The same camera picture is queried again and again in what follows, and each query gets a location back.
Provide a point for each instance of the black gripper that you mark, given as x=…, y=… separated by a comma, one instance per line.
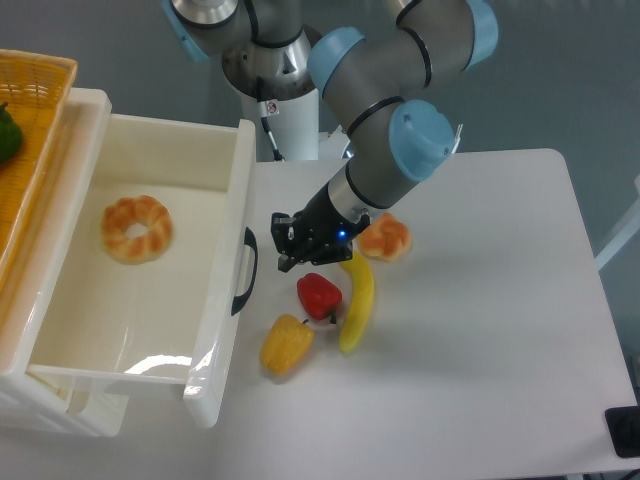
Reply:
x=327, y=236

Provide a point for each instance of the white top drawer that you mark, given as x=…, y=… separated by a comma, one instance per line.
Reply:
x=159, y=267

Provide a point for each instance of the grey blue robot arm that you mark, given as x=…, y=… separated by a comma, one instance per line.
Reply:
x=397, y=141

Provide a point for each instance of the white drawer cabinet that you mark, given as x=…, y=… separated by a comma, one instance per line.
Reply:
x=27, y=402

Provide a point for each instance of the red bell pepper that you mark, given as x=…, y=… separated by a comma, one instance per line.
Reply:
x=319, y=297

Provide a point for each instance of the yellow banana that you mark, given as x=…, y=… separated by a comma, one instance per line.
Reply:
x=361, y=304

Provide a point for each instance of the yellow bell pepper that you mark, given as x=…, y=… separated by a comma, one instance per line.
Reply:
x=287, y=342

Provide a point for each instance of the knotted bread roll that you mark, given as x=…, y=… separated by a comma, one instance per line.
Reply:
x=385, y=239

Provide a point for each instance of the green bell pepper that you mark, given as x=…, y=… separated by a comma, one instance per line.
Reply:
x=11, y=136

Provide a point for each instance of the orange woven basket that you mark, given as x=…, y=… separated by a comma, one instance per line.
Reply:
x=36, y=88

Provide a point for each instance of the black device at edge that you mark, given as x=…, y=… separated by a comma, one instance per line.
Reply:
x=623, y=427

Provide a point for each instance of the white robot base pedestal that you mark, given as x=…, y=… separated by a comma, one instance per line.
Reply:
x=277, y=94

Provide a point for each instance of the ring shaped bread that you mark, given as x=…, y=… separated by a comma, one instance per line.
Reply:
x=136, y=230

